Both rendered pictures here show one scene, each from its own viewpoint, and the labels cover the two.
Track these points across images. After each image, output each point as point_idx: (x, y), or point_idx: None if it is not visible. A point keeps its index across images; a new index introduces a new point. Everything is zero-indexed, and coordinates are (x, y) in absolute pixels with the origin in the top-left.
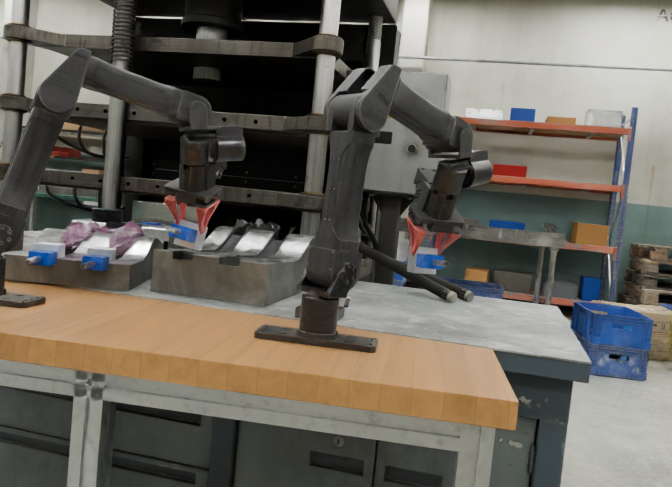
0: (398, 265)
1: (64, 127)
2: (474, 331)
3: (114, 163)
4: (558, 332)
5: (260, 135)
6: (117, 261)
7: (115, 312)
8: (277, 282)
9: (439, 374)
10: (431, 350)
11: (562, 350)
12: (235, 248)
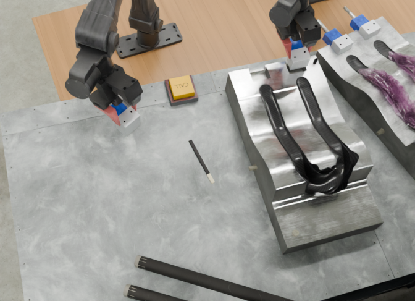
0: (215, 278)
1: None
2: (83, 140)
3: None
4: (24, 199)
5: None
6: (335, 54)
7: (260, 16)
8: (233, 102)
9: (72, 30)
10: None
11: (18, 131)
12: (314, 129)
